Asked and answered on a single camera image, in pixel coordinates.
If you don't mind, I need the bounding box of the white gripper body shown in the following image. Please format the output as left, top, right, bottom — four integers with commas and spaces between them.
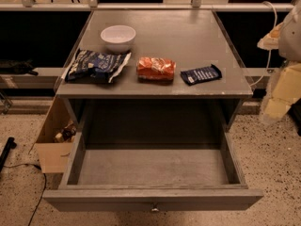
278, 3, 301, 62

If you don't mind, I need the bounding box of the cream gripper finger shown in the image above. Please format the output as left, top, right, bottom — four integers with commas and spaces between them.
260, 61, 301, 123
257, 23, 283, 51

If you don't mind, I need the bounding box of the crushed red coke can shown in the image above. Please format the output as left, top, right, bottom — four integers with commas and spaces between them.
136, 56, 176, 81

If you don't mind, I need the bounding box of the open grey top drawer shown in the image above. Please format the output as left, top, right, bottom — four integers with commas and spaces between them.
43, 128, 263, 212

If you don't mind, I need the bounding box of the dark blue snack bar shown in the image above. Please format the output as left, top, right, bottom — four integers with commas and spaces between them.
181, 64, 222, 86

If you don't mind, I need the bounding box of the white ceramic bowl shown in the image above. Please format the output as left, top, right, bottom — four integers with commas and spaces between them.
101, 25, 136, 53

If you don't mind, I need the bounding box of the grey wooden cabinet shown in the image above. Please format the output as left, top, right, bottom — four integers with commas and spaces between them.
57, 9, 252, 125

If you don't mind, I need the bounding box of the blue chip bag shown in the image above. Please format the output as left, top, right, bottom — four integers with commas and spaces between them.
64, 49, 132, 84

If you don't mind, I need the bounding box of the cardboard box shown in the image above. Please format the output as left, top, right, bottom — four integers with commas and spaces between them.
35, 98, 76, 173

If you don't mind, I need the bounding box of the black object on shelf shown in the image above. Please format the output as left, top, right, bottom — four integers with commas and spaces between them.
0, 59, 38, 76

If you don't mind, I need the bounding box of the black bar on floor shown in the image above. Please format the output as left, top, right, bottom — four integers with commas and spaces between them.
0, 137, 17, 172

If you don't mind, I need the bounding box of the white cable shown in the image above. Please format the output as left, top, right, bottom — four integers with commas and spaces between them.
249, 0, 279, 88

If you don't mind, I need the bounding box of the black floor cable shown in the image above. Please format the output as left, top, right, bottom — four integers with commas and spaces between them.
3, 163, 48, 226

